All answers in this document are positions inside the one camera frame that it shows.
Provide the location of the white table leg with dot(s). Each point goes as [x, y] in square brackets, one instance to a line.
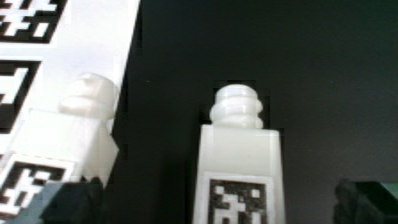
[62, 149]
[238, 186]

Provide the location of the white fiducial marker sheet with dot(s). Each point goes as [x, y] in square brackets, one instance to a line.
[64, 38]

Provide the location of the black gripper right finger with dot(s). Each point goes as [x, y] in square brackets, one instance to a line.
[366, 202]

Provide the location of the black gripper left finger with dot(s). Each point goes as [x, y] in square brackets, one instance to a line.
[75, 203]

